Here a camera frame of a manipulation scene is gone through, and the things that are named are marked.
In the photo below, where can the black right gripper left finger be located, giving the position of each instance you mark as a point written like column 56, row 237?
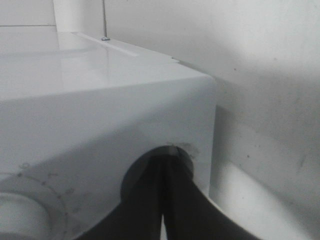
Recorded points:
column 137, row 217

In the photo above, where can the white microwave knob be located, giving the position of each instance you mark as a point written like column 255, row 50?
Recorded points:
column 22, row 218

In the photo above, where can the white microwave oven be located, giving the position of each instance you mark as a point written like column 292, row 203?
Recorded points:
column 76, row 112

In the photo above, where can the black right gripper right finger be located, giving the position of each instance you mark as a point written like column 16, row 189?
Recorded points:
column 188, row 215

